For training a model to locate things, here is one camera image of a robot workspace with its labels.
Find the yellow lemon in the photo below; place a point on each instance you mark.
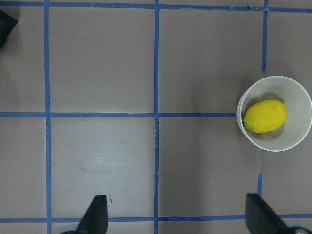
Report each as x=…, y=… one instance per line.
x=265, y=116

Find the white ceramic bowl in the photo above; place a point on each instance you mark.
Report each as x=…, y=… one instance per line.
x=299, y=110

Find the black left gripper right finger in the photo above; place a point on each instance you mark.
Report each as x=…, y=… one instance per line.
x=261, y=219

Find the black dish rack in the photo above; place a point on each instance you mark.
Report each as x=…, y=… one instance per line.
x=7, y=23

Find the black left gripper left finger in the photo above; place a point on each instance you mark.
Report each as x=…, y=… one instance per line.
x=95, y=220

